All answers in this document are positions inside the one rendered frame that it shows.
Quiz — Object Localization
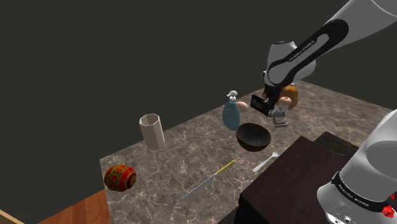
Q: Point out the dark brown bowl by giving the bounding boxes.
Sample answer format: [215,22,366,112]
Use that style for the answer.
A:
[235,122,272,153]

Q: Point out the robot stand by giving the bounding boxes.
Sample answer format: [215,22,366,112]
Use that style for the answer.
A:
[233,131,370,224]

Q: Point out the yellow-handled knife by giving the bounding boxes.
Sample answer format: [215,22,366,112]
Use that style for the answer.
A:
[179,159,237,202]

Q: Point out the red patterned round vase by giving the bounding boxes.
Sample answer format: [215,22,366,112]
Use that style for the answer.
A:
[103,164,137,192]

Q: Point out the blue soap dispenser bottle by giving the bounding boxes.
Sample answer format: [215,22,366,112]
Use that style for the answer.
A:
[222,90,241,131]

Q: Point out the white octagonal cup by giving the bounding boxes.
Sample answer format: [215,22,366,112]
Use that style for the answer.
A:
[139,113,166,151]

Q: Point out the silver fork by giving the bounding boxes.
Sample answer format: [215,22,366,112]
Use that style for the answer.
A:
[252,146,286,173]

